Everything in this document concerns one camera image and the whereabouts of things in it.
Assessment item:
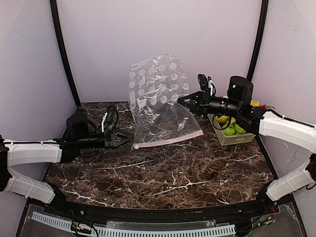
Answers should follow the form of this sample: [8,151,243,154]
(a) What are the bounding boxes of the yellow round fruit toy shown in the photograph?
[215,116,236,124]

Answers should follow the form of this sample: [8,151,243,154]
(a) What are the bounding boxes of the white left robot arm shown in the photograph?
[0,106,134,206]

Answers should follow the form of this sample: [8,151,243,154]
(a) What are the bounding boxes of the green apple toy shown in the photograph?
[223,124,237,136]

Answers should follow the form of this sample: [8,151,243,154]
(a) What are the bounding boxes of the black corner frame post right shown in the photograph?
[246,0,269,81]

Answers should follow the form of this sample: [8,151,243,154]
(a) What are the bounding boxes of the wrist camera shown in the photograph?
[100,105,119,133]
[197,74,216,96]

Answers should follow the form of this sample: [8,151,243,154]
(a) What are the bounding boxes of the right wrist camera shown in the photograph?
[197,74,216,96]

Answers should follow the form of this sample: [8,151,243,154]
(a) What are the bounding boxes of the clear dotted zip top bag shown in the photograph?
[128,54,203,149]

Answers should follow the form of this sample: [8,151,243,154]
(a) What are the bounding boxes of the red chili toy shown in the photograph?
[259,105,275,110]

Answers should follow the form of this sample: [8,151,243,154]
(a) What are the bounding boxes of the white slotted cable duct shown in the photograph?
[31,211,237,237]

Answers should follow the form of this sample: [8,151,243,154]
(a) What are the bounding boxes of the black corner frame post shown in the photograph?
[49,0,81,108]
[246,0,269,81]

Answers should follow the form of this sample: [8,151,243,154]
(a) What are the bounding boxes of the green perforated plastic basket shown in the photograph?
[208,114,255,146]

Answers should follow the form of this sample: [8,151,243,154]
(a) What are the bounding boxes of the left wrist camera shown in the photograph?
[100,105,119,133]

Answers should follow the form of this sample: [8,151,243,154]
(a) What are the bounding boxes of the green wrinkled fruit toy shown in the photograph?
[234,123,247,135]

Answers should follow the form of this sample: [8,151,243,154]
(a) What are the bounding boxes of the black corner frame post left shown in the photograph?
[49,0,81,108]

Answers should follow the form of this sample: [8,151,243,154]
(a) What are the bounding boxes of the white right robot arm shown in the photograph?
[177,74,316,203]

